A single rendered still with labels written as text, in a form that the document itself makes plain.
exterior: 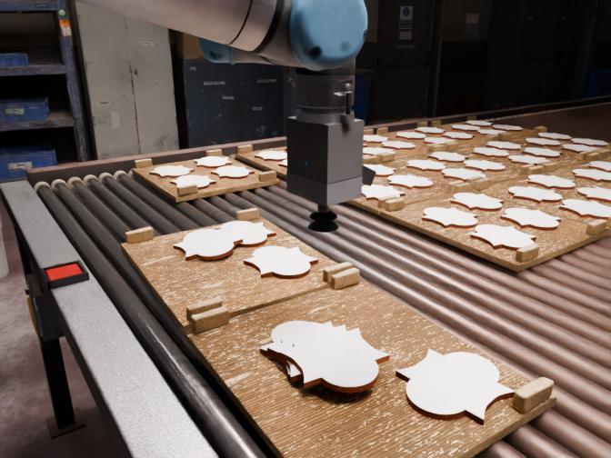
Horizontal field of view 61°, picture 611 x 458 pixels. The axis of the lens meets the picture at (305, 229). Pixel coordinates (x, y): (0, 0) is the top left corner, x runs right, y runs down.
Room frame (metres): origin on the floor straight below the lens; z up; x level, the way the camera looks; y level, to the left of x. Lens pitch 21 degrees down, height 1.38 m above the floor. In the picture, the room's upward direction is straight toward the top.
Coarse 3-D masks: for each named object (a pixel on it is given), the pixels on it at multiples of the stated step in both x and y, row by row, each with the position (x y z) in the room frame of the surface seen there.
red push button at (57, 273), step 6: (72, 264) 0.97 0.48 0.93; (48, 270) 0.94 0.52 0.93; (54, 270) 0.94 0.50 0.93; (60, 270) 0.94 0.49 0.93; (66, 270) 0.94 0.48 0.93; (72, 270) 0.94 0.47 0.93; (78, 270) 0.94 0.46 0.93; (48, 276) 0.91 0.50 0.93; (54, 276) 0.91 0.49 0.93; (60, 276) 0.91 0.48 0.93
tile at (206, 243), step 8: (192, 232) 1.09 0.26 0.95; (200, 232) 1.09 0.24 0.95; (208, 232) 1.09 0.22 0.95; (216, 232) 1.08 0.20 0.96; (224, 232) 1.08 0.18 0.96; (184, 240) 1.05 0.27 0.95; (192, 240) 1.05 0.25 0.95; (200, 240) 1.04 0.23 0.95; (208, 240) 1.04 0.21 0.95; (216, 240) 1.04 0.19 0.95; (224, 240) 1.03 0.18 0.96; (232, 240) 1.03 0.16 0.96; (240, 240) 1.03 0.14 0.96; (176, 248) 1.03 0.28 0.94; (184, 248) 1.01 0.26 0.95; (192, 248) 1.01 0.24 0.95; (200, 248) 1.00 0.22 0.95; (208, 248) 1.00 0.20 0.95; (216, 248) 1.00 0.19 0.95; (224, 248) 0.99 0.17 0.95; (232, 248) 0.99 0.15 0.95; (192, 256) 0.98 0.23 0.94; (200, 256) 0.97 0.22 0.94; (208, 256) 0.96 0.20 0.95; (216, 256) 0.97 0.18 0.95; (224, 256) 0.97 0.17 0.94
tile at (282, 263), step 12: (264, 252) 0.99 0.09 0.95; (276, 252) 0.99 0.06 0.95; (288, 252) 0.99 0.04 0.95; (300, 252) 0.99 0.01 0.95; (252, 264) 0.94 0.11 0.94; (264, 264) 0.93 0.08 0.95; (276, 264) 0.93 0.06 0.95; (288, 264) 0.93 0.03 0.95; (300, 264) 0.93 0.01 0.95; (264, 276) 0.89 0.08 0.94; (276, 276) 0.89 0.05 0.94; (288, 276) 0.88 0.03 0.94; (300, 276) 0.89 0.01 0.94
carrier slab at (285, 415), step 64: (256, 320) 0.74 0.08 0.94; (320, 320) 0.74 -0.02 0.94; (384, 320) 0.74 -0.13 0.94; (256, 384) 0.57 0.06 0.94; (320, 384) 0.57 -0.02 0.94; (384, 384) 0.57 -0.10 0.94; (512, 384) 0.57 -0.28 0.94; (320, 448) 0.46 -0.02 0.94; (384, 448) 0.46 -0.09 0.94; (448, 448) 0.46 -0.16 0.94
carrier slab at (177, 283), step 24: (168, 240) 1.08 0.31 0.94; (288, 240) 1.08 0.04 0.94; (144, 264) 0.95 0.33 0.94; (168, 264) 0.95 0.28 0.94; (192, 264) 0.95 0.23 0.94; (216, 264) 0.95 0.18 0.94; (240, 264) 0.95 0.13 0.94; (312, 264) 0.95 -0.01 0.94; (168, 288) 0.85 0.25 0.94; (192, 288) 0.85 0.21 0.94; (216, 288) 0.85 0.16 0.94; (240, 288) 0.85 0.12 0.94; (264, 288) 0.85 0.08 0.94; (288, 288) 0.85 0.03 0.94; (312, 288) 0.85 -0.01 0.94; (168, 312) 0.78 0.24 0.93; (240, 312) 0.77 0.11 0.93
